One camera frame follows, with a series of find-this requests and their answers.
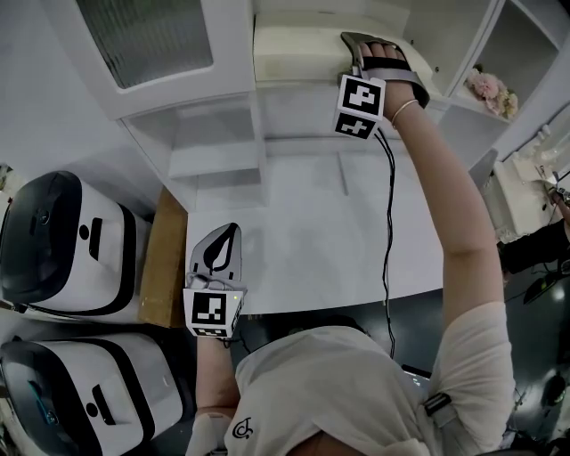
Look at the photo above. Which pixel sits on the white dresser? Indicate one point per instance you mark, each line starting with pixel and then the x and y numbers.
pixel 516 200

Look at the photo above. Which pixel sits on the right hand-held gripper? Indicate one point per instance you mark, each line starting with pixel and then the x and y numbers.
pixel 358 95

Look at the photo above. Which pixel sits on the brown cardboard box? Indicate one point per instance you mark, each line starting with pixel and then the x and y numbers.
pixel 165 258

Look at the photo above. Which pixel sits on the frosted glass cabinet door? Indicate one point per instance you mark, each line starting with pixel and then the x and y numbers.
pixel 147 40

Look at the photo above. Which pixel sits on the person's right forearm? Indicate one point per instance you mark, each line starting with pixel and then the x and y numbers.
pixel 438 187

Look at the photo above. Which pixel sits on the pink flower bouquet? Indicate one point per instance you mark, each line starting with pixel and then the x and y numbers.
pixel 490 89

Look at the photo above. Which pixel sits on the person's left forearm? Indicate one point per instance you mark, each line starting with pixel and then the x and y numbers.
pixel 216 374

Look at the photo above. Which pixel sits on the white black appliance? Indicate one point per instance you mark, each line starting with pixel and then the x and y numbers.
pixel 89 392
pixel 67 249

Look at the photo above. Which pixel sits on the person's white shirt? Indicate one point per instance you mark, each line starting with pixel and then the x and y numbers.
pixel 338 392

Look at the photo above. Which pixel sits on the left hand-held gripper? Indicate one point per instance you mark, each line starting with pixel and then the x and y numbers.
pixel 209 309

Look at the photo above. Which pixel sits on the cream object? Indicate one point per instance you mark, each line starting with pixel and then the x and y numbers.
pixel 303 49

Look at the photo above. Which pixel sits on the person's right hand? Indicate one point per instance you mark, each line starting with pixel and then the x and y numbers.
pixel 398 98

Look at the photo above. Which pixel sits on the white shelf unit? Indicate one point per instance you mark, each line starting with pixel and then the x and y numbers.
pixel 214 142

